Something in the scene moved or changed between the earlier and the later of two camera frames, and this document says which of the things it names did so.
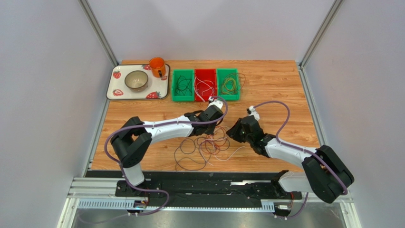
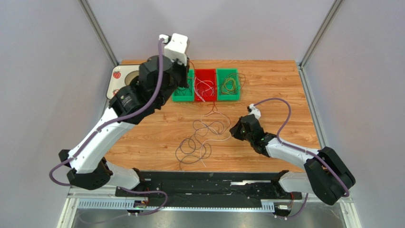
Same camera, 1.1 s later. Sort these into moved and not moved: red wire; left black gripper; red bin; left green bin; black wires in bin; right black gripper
Moved: red wire; left black gripper
Not moved: black wires in bin; left green bin; right black gripper; red bin
